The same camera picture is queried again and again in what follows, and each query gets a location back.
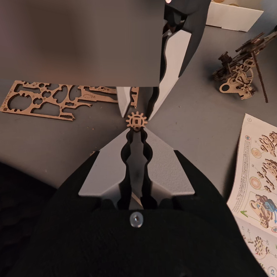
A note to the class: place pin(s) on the white cardboard box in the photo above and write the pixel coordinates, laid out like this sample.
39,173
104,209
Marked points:
233,17

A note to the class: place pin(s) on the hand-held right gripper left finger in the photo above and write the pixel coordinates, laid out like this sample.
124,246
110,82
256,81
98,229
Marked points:
103,173

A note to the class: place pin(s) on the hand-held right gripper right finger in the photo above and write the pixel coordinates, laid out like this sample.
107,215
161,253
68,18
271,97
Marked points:
168,173

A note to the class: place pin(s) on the paper instruction booklet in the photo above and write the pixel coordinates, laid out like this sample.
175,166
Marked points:
255,184

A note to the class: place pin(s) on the wooden mechanical model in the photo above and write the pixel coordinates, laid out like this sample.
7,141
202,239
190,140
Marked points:
235,82

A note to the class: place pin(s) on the laser-cut wooden parts sheet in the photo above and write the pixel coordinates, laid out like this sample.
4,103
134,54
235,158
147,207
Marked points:
6,105

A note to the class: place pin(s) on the small wooden gear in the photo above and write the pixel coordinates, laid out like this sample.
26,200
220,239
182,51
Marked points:
129,121

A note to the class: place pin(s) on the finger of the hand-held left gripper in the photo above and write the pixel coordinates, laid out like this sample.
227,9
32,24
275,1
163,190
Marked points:
173,65
123,97

